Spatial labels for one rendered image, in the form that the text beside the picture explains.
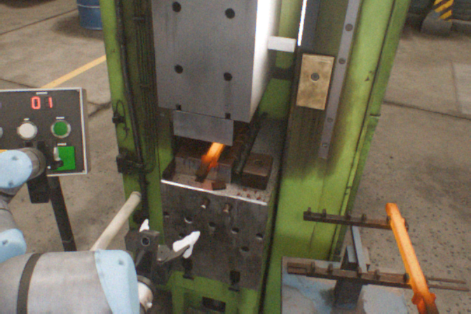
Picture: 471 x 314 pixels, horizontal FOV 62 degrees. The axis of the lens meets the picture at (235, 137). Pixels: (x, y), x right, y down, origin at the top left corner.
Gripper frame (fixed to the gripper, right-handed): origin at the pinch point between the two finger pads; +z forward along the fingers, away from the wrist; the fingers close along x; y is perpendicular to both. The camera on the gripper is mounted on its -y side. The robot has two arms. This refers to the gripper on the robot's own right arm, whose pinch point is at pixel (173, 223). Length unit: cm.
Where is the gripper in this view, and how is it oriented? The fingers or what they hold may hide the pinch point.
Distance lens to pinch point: 109.5
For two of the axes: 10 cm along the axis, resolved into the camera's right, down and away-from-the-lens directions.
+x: 9.6, 1.8, -2.0
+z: 2.6, -5.1, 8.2
